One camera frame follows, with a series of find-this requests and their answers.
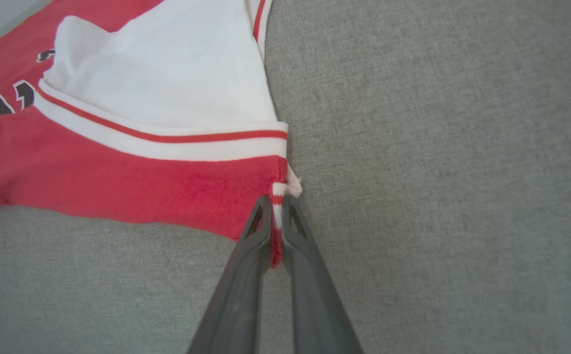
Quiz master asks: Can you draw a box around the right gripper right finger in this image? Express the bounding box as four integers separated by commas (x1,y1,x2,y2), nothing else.
281,193,364,354

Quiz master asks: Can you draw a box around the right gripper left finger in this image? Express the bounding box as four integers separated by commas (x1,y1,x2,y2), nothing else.
186,194,272,354

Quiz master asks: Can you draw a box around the red basketball jersey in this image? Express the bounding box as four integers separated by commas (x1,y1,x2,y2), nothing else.
0,0,303,269

